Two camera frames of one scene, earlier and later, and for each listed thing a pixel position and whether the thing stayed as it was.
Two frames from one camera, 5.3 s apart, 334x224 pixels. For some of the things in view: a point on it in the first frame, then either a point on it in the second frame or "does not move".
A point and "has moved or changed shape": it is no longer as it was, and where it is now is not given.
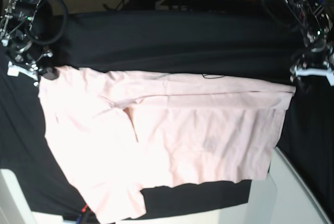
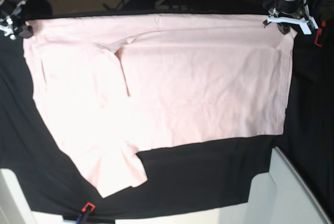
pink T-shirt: [117, 133] has moved or changed shape
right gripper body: [315, 56] -> [290, 3]
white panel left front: [14, 208] does not move
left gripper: [35, 66] -> [16, 19]
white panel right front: [282, 198] does not move
